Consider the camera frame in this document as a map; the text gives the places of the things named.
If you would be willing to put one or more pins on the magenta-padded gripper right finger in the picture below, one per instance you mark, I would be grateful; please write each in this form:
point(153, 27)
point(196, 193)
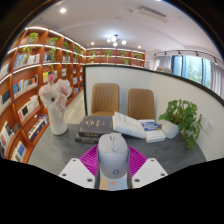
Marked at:
point(148, 171)

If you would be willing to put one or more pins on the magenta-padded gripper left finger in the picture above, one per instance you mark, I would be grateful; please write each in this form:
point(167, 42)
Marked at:
point(77, 171)

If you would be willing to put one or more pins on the white computer mouse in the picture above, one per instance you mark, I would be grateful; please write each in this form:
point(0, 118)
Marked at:
point(113, 156)

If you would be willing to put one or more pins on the dark hardcover book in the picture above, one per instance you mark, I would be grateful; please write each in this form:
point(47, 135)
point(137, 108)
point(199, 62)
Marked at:
point(95, 125)
point(85, 138)

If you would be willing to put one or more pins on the blue and white book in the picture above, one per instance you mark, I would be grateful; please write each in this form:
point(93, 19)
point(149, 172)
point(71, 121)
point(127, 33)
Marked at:
point(153, 131)

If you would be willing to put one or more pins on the thick white book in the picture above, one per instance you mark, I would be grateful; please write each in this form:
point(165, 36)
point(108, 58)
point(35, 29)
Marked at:
point(128, 126)

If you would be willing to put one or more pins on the white vase with pink flowers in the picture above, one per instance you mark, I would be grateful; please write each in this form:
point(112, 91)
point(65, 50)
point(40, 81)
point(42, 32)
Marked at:
point(57, 116)

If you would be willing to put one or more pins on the green plant in white pot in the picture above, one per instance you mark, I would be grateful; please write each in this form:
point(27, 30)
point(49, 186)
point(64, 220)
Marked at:
point(180, 116)

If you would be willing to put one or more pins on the tan upholstered chair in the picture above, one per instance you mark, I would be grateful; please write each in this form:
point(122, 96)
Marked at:
point(141, 103)
point(105, 98)

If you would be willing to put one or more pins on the orange wooden bookshelf unit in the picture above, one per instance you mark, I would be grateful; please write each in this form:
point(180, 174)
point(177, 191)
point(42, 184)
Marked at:
point(26, 86)

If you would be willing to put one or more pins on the window with curtains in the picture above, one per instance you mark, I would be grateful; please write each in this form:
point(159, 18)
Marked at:
point(193, 68)

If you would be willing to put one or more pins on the ceiling light cluster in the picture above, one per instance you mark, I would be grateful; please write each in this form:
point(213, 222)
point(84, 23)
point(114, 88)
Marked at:
point(115, 40)

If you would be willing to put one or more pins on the ceiling air vent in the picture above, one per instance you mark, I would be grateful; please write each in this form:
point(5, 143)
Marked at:
point(152, 12)

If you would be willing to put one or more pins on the white wall socket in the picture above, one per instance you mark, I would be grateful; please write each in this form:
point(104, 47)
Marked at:
point(209, 127)

